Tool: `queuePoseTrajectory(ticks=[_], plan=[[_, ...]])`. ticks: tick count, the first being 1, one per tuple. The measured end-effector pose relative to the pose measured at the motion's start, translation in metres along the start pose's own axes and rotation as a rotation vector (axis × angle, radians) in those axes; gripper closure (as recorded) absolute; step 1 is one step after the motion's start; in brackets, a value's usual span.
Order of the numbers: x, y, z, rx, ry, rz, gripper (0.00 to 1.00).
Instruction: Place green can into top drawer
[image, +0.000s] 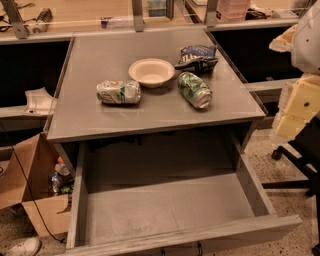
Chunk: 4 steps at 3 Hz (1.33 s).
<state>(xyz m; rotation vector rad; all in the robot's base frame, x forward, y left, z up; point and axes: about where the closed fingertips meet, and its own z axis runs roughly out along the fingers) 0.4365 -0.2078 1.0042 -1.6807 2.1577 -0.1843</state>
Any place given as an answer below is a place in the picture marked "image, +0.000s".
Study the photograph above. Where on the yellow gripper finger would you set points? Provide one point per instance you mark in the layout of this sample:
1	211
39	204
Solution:
283	43
299	102

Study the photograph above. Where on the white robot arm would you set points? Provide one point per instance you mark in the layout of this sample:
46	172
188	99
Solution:
305	52

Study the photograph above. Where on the grey open top drawer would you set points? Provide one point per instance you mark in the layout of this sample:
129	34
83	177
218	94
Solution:
186	194

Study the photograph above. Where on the white and green soda can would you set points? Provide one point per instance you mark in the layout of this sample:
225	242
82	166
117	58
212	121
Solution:
119	92

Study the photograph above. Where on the black office chair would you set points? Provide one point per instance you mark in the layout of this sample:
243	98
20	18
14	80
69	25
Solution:
307	144

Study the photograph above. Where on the pink plastic container stack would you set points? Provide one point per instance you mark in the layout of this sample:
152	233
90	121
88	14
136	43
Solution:
233	10

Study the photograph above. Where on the blue chip bag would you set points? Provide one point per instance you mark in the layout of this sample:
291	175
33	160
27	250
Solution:
197	58

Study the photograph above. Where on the white paper bowl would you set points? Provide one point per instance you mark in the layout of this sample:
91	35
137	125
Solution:
151	72

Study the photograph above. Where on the grey cabinet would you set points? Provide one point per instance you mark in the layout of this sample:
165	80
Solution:
114	56

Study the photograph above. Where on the black and white brush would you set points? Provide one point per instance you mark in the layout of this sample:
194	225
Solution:
42	21

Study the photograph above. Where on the plastic bottle in box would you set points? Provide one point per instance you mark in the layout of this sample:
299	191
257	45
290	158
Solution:
62	182

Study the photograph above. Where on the white curved plastic part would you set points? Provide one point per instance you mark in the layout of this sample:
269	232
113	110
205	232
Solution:
39	102

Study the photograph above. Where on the brown cardboard box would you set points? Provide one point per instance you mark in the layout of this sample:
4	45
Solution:
27	180

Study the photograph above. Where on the white sneaker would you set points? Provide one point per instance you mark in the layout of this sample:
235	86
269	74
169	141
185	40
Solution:
29	247

